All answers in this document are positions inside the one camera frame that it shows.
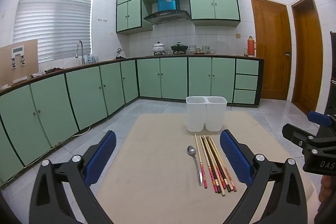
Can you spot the white stacked bowls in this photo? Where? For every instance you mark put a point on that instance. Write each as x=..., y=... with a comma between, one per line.
x=192, y=49

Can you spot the brown cardboard board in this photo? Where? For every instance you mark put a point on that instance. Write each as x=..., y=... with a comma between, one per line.
x=30, y=66

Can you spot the black wok with lid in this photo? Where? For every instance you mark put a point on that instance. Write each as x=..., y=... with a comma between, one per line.
x=179, y=48

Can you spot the black range hood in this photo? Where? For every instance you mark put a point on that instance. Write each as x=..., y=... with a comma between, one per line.
x=167, y=16

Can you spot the clear bottles by sink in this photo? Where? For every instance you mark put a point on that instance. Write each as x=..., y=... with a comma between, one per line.
x=92, y=58

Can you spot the black furniture unit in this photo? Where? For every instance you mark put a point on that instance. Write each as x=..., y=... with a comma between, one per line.
x=332, y=69

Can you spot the bundle of mixed chopsticks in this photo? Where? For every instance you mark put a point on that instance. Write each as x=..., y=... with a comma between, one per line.
x=214, y=169

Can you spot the blue box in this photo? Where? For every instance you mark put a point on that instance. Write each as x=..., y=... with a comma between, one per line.
x=167, y=2

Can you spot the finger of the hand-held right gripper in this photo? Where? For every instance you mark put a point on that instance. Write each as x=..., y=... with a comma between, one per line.
x=294, y=133
x=319, y=117

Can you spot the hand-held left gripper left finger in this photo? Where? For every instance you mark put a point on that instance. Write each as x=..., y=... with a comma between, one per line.
x=101, y=158

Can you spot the patterned bowls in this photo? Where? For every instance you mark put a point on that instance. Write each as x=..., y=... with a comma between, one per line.
x=205, y=49

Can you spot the dark cloth on counter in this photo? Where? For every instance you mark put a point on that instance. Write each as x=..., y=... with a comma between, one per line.
x=53, y=70

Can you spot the white window blind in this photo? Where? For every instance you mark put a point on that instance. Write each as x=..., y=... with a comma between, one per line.
x=53, y=18

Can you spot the plain wooden door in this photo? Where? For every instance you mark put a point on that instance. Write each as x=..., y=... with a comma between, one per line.
x=307, y=56

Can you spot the white device with clips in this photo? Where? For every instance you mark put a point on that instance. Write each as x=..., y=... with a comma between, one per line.
x=17, y=57

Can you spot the white cooking pot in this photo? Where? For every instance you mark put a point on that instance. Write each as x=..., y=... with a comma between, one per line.
x=158, y=47

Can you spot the white two-compartment utensil holder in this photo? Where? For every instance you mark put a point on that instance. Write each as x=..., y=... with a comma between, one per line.
x=206, y=112

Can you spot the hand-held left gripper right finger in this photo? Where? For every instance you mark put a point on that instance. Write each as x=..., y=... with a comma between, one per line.
x=235, y=158

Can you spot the metal kitchen faucet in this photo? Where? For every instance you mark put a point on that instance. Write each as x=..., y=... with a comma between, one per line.
x=80, y=50

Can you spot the metal spoon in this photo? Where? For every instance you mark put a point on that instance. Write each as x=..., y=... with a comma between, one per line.
x=195, y=163

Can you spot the small metal kettle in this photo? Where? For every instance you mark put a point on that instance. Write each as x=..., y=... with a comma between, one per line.
x=120, y=52

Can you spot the person's right hand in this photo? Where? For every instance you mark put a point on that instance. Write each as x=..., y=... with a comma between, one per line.
x=325, y=188

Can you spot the orange thermos flask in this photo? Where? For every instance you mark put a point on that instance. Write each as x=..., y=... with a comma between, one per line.
x=251, y=46

